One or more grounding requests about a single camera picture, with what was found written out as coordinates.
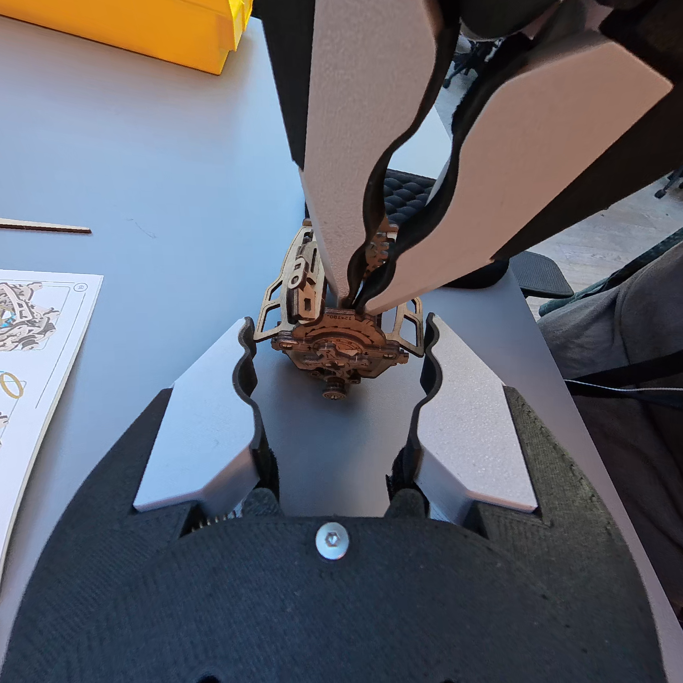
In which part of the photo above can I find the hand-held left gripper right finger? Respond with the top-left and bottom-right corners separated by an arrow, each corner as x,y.
407,314 -> 540,526

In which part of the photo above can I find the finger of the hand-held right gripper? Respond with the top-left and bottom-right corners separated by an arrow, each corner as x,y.
296,0 -> 462,310
353,27 -> 674,317

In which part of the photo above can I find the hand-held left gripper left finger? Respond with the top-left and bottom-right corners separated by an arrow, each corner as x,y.
132,316 -> 266,514

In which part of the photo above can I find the brown wooden mechanical model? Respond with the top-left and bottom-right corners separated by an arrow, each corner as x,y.
255,216 -> 428,401

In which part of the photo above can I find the distant black chair base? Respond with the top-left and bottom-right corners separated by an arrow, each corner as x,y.
653,167 -> 683,200

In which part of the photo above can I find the black mesh office chair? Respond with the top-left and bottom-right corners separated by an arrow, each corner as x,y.
381,169 -> 575,300

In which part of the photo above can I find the distant black office chair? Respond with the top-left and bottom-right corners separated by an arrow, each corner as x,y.
442,42 -> 483,89

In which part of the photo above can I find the yellow plastic bin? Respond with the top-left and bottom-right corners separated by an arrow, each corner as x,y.
0,0 -> 237,75
228,0 -> 255,52

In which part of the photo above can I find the person's grey clothing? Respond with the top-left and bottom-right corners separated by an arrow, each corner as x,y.
536,228 -> 683,683

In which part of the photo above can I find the white instruction booklet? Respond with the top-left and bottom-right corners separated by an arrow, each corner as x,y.
0,269 -> 105,583

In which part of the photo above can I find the thin wooden strip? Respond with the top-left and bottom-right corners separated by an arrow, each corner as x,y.
0,217 -> 92,236

